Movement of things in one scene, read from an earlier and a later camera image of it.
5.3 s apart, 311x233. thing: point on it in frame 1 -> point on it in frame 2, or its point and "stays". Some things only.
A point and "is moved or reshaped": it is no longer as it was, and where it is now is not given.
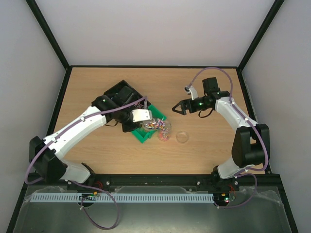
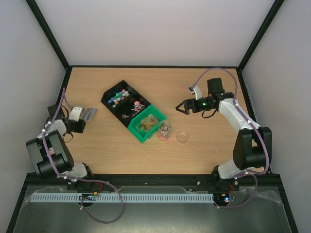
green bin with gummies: [142, 135] stays
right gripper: [188, 107] stays
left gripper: [127, 128] -> [80, 128]
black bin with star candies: [123, 93] stays
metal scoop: [157, 124] is moved or reshaped
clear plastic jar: [164, 128] stays
